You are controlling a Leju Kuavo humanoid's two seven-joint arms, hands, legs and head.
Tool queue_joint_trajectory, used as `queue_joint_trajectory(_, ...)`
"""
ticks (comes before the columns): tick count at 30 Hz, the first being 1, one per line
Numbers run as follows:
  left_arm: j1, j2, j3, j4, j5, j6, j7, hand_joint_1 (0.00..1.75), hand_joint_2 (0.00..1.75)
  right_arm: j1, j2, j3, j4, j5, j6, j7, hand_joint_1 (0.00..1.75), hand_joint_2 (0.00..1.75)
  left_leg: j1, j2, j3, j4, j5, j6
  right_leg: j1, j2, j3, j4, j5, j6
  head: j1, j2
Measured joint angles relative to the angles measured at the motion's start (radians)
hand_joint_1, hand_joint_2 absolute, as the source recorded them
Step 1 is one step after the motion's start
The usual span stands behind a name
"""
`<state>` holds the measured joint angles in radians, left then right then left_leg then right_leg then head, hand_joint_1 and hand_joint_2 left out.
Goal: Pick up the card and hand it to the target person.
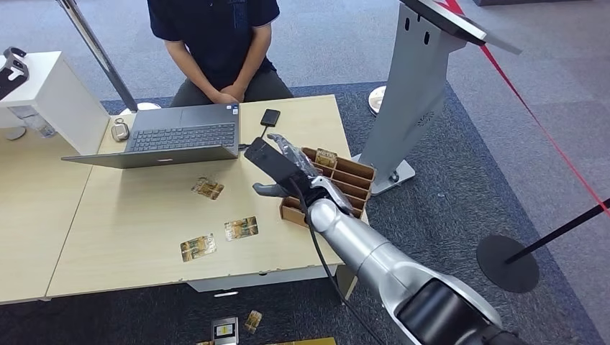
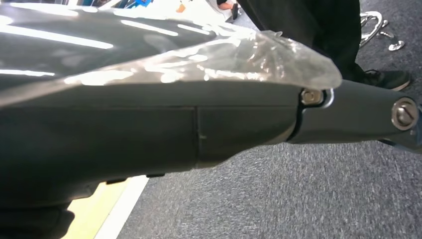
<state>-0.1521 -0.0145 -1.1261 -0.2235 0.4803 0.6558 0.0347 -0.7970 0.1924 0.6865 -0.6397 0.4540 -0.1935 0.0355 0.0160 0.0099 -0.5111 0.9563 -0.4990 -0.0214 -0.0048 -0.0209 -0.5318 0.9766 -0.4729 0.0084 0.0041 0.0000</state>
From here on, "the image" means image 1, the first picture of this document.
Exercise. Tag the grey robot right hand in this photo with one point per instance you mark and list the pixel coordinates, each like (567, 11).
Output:
(333, 190)

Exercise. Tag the person's left hand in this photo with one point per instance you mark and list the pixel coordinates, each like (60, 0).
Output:
(235, 90)

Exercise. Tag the person's right hand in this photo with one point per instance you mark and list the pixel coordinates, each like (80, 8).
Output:
(223, 98)

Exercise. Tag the person's left forearm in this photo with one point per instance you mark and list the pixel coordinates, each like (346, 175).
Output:
(251, 59)

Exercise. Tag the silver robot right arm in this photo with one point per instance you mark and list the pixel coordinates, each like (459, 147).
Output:
(381, 257)

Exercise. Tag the person's right forearm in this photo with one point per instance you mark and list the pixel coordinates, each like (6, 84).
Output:
(193, 71)

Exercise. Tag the wooden card organizer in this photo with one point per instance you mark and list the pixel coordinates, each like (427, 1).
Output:
(355, 176)

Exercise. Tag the gold patterned card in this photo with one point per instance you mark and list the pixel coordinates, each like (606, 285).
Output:
(198, 247)
(253, 322)
(326, 157)
(241, 228)
(208, 188)

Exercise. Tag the black card reader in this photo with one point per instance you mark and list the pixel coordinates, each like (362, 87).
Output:
(270, 117)

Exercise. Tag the person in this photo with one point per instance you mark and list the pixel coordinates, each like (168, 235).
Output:
(214, 38)

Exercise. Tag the grey open laptop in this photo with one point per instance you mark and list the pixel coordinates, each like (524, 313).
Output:
(181, 137)

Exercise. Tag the round silver pole base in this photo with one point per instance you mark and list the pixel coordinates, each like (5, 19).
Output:
(147, 106)

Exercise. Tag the beige desk leg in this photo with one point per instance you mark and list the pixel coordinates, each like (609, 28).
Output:
(345, 283)

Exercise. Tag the round white stanchion base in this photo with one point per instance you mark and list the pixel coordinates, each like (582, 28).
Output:
(376, 100)

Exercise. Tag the silver key fob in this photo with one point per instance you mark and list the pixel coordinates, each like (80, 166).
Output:
(119, 131)

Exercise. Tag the white desk drawer unit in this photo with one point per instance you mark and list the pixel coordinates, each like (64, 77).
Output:
(262, 279)

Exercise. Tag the silver slanted pole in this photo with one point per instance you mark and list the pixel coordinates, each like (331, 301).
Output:
(97, 51)

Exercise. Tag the grey kiosk stand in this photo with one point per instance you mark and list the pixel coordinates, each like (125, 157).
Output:
(414, 81)

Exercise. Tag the white cabinet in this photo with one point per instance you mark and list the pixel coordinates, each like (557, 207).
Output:
(62, 99)

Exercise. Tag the grey device with yellow label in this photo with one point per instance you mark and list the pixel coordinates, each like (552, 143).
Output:
(224, 331)

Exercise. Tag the clear acrylic stand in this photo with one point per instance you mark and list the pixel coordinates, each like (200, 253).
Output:
(37, 124)

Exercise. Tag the round black stanchion base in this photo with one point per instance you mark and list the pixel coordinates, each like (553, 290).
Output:
(500, 276)

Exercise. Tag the small round grey disc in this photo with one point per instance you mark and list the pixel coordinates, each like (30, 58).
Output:
(16, 133)

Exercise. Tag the red barrier belt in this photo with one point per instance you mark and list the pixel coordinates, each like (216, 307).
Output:
(524, 101)

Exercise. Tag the black stanchion pole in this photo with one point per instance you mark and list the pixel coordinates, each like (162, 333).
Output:
(557, 232)

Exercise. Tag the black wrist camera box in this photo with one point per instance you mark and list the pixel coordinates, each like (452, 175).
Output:
(274, 159)

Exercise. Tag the black bracket holder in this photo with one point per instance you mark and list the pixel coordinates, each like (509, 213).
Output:
(11, 74)

